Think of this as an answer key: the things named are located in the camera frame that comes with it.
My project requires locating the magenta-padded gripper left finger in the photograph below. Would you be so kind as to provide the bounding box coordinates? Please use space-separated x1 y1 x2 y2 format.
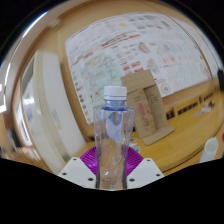
58 145 98 190

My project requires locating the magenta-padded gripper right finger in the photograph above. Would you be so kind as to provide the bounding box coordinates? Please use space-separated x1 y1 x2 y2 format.
125 145 165 190

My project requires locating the clear plastic bottle white cap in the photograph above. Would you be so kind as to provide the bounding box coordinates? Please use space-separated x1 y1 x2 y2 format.
93 85 136 191

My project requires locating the brown cardboard stand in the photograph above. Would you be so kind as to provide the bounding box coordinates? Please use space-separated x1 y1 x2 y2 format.
119 69 176 146

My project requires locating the tall white cabinet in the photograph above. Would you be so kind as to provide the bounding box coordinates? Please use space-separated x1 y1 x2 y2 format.
19 49 88 168

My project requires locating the white ceramic mug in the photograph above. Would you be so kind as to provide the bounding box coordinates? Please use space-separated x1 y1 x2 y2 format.
199 136 220 164

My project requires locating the white marker pen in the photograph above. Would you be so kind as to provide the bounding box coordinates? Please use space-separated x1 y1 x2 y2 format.
200 105 213 115

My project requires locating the large printed wall poster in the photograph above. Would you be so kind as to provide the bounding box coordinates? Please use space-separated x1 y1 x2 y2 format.
64 12 214 125

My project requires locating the narrow printed wall poster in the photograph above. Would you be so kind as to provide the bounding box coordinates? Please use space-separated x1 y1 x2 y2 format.
191 24 223 79

